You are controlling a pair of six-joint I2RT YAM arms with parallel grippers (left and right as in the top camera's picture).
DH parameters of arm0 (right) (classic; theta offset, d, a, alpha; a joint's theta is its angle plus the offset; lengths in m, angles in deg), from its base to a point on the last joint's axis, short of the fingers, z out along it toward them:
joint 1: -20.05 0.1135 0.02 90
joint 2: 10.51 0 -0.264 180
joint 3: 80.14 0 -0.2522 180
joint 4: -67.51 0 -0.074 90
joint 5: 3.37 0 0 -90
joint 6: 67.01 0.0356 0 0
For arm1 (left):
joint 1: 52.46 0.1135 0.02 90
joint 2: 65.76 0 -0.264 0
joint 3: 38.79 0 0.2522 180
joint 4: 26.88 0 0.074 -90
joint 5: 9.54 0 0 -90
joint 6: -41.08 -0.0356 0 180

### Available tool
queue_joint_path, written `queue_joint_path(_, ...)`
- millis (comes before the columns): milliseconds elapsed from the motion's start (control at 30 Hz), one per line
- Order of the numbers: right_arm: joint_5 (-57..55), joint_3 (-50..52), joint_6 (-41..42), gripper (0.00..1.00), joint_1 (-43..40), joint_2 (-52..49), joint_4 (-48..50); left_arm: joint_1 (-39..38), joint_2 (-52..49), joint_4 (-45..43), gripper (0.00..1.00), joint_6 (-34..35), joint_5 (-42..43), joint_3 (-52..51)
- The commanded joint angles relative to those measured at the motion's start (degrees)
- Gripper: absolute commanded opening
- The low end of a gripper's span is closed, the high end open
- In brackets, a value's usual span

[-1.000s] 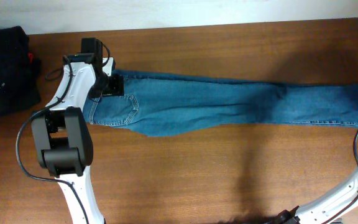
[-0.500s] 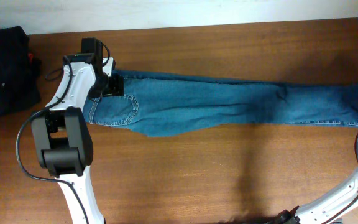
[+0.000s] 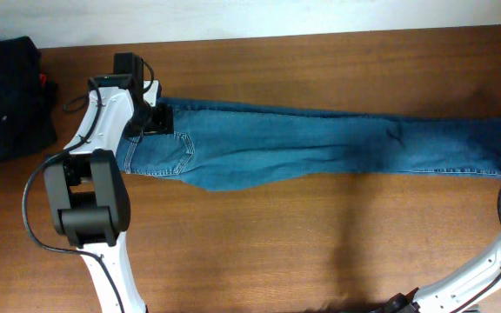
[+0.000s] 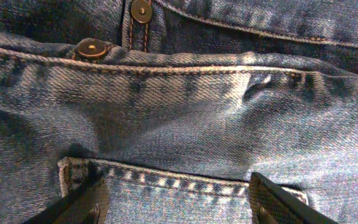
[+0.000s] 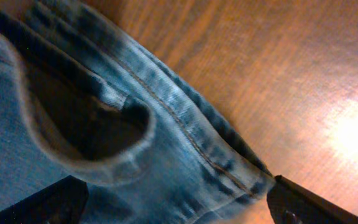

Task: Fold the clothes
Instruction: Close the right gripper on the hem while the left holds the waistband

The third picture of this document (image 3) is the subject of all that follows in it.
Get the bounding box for blue denim jeans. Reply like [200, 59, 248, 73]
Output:
[116, 97, 501, 191]

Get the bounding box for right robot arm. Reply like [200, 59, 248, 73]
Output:
[377, 188, 501, 313]

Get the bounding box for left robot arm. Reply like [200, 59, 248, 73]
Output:
[42, 52, 173, 312]

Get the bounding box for black folded garment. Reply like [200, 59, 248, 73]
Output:
[0, 37, 57, 163]

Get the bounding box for left black cable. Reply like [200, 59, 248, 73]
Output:
[21, 60, 156, 313]

